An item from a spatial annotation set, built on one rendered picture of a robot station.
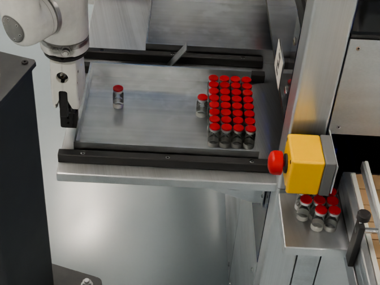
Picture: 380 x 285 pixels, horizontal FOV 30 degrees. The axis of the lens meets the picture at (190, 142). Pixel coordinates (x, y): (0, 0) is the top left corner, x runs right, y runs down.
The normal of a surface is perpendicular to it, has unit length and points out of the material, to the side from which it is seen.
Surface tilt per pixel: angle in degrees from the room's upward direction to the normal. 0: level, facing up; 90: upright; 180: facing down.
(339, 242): 0
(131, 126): 0
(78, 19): 90
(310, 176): 90
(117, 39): 0
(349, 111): 90
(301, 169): 90
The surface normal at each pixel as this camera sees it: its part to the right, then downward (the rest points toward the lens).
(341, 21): -0.01, 0.65
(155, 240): 0.06, -0.76
